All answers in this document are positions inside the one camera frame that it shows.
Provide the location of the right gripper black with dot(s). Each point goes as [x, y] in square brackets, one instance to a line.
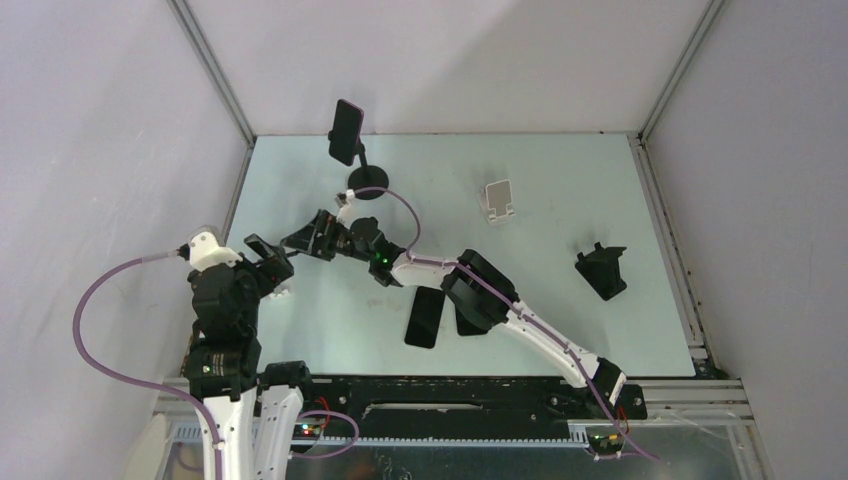
[307, 240]

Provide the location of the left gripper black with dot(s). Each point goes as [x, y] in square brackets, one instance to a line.
[275, 267]

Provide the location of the black phone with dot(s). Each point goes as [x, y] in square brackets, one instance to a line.
[425, 318]
[468, 323]

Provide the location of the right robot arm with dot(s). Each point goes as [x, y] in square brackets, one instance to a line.
[481, 294]

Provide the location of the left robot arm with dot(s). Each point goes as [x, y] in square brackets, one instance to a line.
[248, 413]

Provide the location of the white small phone stand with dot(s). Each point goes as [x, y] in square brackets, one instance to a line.
[280, 292]

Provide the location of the black round-base phone stand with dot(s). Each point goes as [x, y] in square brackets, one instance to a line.
[367, 181]

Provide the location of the phone on tall stand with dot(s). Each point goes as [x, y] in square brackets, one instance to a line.
[346, 132]

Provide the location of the white folding phone stand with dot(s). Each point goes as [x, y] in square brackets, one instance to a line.
[496, 201]

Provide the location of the black wedge phone stand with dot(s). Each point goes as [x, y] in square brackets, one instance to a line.
[600, 268]

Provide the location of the left controller board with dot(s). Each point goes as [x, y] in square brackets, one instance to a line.
[307, 432]

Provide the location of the controller board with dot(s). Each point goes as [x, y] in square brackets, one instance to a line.
[605, 444]
[307, 432]

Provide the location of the right controller board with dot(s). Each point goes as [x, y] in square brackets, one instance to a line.
[605, 444]

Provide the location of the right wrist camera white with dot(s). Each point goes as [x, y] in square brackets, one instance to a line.
[344, 200]

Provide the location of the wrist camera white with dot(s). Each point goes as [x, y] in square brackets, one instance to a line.
[344, 200]
[205, 250]

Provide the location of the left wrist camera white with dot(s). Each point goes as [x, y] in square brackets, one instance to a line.
[205, 250]

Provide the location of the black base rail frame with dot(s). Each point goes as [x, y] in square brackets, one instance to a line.
[501, 409]

